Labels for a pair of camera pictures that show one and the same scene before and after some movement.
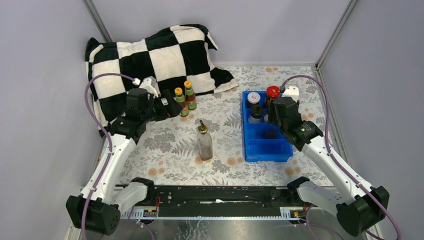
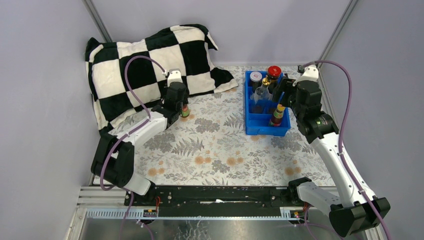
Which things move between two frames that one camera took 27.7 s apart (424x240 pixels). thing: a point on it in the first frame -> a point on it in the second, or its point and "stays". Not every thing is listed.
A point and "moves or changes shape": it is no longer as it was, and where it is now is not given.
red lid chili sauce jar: [272, 92] -> [274, 72]
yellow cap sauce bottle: [190, 96] moves or changes shape
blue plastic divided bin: [263, 142] -> [259, 106]
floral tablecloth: [208, 148] stays
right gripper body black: [272, 117] -> [296, 107]
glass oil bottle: [270, 134] -> [263, 95]
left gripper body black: [155, 112] -> [185, 101]
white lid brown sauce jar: [253, 98] -> [256, 79]
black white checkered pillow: [171, 56] stays
